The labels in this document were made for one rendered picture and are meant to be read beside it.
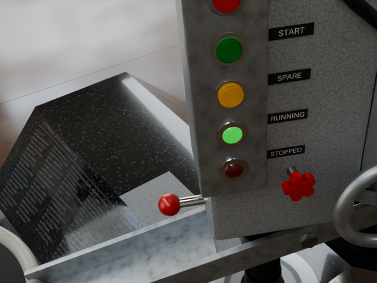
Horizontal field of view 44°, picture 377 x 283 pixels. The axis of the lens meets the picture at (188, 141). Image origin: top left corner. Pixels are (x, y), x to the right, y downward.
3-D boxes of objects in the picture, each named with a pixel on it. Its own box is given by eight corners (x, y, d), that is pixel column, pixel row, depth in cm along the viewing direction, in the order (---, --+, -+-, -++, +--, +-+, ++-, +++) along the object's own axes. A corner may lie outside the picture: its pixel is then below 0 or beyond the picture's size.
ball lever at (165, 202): (211, 197, 66) (210, 181, 65) (215, 214, 64) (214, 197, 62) (158, 206, 66) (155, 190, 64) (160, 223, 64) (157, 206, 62)
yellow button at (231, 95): (242, 101, 49) (241, 79, 47) (244, 106, 48) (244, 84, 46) (217, 105, 49) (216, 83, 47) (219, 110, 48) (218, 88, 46)
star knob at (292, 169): (302, 176, 59) (304, 153, 57) (314, 200, 56) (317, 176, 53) (274, 181, 59) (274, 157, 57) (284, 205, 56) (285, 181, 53)
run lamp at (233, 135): (241, 137, 52) (240, 119, 51) (244, 144, 51) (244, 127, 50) (220, 140, 52) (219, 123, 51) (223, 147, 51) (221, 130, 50)
